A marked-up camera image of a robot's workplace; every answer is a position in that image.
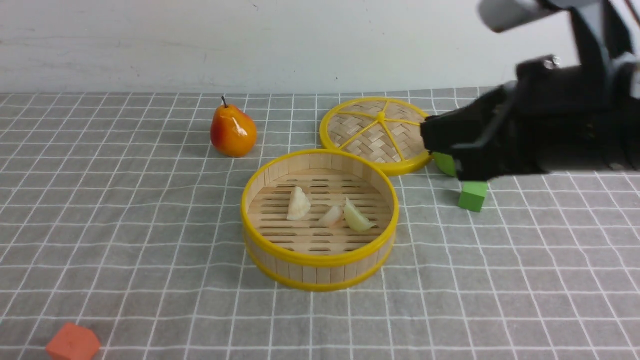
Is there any orange cube block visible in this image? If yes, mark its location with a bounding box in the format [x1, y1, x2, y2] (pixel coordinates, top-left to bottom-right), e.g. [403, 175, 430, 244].
[45, 322, 102, 360]

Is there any pinkish white toy dumpling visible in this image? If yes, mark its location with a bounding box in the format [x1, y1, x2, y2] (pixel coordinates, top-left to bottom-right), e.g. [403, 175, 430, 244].
[318, 205, 345, 228]

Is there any green cube block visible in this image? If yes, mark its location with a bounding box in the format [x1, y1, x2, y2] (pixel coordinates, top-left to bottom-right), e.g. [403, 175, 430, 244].
[457, 181, 489, 213]

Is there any cream white toy dumpling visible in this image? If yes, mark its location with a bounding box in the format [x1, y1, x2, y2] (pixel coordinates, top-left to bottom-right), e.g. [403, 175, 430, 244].
[286, 186, 312, 221]

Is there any yellow rimmed bamboo steamer tray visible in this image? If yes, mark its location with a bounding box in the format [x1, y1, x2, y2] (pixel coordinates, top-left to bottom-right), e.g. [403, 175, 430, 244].
[240, 149, 400, 292]

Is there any pale yellow toy dumpling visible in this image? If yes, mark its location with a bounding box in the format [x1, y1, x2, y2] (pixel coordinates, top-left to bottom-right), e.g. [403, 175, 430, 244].
[343, 198, 376, 233]

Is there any grey checkered tablecloth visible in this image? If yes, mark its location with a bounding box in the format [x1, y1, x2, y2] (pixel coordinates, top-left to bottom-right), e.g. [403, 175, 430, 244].
[0, 92, 640, 360]

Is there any green toy watermelon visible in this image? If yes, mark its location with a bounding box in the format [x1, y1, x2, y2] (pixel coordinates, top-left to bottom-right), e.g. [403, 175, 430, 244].
[432, 152, 457, 178]

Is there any orange red toy pear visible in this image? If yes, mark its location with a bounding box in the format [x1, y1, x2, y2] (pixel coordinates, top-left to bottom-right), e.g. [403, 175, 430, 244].
[210, 96, 258, 158]

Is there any yellow bamboo steamer lid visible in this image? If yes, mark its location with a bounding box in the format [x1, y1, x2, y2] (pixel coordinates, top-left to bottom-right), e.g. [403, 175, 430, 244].
[318, 96, 434, 176]

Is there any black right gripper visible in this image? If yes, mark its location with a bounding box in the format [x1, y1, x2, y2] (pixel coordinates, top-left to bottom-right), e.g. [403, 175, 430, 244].
[421, 82, 551, 182]

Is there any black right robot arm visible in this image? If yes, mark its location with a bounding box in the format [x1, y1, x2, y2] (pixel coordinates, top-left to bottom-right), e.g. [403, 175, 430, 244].
[420, 0, 640, 182]

